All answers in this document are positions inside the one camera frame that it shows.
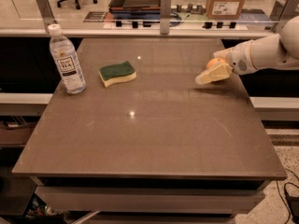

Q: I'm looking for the left metal glass post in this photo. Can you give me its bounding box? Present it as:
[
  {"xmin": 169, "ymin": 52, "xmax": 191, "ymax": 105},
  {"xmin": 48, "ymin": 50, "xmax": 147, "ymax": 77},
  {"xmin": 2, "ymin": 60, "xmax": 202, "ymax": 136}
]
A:
[{"xmin": 36, "ymin": 0, "xmax": 57, "ymax": 32}]

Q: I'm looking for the clear plastic water bottle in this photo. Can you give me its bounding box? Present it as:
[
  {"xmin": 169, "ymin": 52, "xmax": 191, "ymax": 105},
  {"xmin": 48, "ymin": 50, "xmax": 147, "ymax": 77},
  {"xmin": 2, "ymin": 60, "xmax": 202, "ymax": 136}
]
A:
[{"xmin": 48, "ymin": 23, "xmax": 86, "ymax": 94}]

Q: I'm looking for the black power adapter with cable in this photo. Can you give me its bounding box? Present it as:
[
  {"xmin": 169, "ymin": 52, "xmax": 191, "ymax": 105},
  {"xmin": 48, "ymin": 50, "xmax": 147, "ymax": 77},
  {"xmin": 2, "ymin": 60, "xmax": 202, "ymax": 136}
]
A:
[{"xmin": 276, "ymin": 181, "xmax": 299, "ymax": 224}]

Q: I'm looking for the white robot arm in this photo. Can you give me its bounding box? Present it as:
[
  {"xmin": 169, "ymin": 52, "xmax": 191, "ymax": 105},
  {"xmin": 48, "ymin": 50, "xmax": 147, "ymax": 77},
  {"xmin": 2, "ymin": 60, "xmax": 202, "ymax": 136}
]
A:
[{"xmin": 195, "ymin": 17, "xmax": 299, "ymax": 85}]

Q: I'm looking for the right metal glass post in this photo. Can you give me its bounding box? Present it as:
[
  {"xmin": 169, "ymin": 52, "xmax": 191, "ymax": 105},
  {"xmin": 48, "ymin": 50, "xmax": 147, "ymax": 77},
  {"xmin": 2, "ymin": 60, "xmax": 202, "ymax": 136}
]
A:
[{"xmin": 270, "ymin": 0, "xmax": 299, "ymax": 33}]

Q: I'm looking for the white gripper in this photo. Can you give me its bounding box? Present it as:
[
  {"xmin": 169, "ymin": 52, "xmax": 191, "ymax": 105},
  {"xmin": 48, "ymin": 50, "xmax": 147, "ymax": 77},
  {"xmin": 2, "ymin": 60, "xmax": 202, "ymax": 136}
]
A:
[{"xmin": 195, "ymin": 40, "xmax": 257, "ymax": 85}]

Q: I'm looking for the orange fruit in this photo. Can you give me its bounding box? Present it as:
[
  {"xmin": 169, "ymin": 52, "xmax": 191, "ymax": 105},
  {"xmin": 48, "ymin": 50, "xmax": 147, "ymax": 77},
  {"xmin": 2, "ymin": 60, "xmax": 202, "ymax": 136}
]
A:
[{"xmin": 206, "ymin": 58, "xmax": 226, "ymax": 81}]

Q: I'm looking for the metal glass post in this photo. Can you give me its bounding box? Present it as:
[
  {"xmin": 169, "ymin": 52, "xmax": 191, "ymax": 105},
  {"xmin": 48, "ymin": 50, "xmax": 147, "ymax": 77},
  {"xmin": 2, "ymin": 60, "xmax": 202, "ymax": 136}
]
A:
[
  {"xmin": 160, "ymin": 0, "xmax": 171, "ymax": 35},
  {"xmin": 270, "ymin": 0, "xmax": 299, "ymax": 33},
  {"xmin": 36, "ymin": 0, "xmax": 57, "ymax": 32}
]

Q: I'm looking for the middle metal glass post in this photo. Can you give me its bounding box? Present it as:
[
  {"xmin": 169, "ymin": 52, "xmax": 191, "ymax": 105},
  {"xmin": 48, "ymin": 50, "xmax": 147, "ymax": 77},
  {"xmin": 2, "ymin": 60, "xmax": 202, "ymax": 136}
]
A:
[{"xmin": 160, "ymin": 0, "xmax": 171, "ymax": 35}]

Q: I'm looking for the green and yellow sponge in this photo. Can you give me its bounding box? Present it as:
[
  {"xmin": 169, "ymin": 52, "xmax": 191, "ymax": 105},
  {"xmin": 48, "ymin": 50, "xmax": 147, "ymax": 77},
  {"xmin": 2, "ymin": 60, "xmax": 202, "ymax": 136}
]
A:
[{"xmin": 99, "ymin": 61, "xmax": 136, "ymax": 88}]

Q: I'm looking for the cardboard box with label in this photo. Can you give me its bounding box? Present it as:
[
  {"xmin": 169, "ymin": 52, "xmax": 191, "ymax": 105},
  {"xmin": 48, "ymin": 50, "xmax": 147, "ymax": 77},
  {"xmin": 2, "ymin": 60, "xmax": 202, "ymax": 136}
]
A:
[{"xmin": 206, "ymin": 0, "xmax": 245, "ymax": 20}]

